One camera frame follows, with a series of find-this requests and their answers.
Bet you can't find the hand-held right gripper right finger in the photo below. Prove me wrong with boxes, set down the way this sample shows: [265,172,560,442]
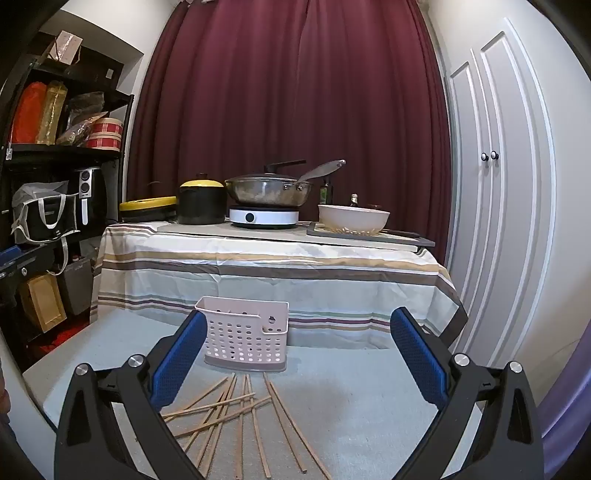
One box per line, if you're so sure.
[390,307,543,480]

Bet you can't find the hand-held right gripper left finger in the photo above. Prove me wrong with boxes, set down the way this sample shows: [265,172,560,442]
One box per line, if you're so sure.
[54,312,208,480]

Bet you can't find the pink perforated utensil basket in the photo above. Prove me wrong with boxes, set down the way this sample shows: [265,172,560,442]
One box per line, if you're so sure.
[194,296,290,374]

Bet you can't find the group of wooden chopsticks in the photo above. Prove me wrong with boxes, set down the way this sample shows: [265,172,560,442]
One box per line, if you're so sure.
[161,373,333,480]

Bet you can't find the dark grey cutting board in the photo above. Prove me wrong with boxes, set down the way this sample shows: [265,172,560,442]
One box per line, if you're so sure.
[307,222,437,247]

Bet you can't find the dark grey box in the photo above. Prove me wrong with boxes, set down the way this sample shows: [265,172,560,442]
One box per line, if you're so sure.
[59,260,94,317]

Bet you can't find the striped tablecloth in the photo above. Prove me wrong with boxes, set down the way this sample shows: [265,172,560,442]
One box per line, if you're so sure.
[90,222,469,350]

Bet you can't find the cream colander bowl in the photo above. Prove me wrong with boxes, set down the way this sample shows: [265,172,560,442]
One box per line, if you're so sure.
[318,204,391,234]

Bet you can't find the black griddle with yellow lid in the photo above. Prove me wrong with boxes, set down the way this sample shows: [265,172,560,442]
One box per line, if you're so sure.
[119,196,179,223]

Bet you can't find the black pot with yellow lid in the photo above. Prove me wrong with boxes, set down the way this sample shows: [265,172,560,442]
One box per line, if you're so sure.
[178,174,228,225]

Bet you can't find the white wardrobe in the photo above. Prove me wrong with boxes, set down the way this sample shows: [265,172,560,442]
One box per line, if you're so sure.
[441,17,561,370]

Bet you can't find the black air fryer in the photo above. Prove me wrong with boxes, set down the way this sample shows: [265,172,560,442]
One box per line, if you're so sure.
[73,167,108,228]

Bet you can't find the steel frying pan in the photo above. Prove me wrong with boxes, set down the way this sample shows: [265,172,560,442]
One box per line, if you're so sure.
[225,159,347,207]

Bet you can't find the blue box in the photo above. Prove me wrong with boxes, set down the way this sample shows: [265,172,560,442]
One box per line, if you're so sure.
[0,244,29,274]

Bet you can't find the red checkered round box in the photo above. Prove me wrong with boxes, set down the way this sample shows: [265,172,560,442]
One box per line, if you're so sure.
[85,117,123,152]

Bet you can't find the brown plastic snack bag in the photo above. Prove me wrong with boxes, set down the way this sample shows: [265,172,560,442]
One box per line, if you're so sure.
[55,113,110,147]

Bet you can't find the dark plastic snack bag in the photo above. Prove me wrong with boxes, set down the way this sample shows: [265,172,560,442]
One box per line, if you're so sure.
[67,91,106,124]

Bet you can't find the yellow transparent packet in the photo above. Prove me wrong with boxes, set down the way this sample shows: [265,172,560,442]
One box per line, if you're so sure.
[37,80,69,147]

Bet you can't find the maroon curtain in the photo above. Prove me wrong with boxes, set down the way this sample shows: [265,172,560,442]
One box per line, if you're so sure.
[127,0,454,264]

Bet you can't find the orange bag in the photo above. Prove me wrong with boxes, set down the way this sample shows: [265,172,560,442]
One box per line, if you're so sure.
[11,82,48,145]

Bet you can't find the brown paper gift bag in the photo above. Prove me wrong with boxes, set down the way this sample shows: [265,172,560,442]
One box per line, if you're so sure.
[45,31,84,66]

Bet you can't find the yellow wooden frame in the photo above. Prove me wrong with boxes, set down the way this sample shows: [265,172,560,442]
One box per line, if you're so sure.
[20,273,68,334]

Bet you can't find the black tote bag grey straps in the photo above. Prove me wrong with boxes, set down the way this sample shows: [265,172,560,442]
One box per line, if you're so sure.
[11,181,81,244]

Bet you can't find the black pan handle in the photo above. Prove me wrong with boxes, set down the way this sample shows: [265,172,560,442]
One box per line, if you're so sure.
[264,160,307,174]

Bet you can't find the black bag white straps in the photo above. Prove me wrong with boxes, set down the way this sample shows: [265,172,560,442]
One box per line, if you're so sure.
[0,54,136,344]

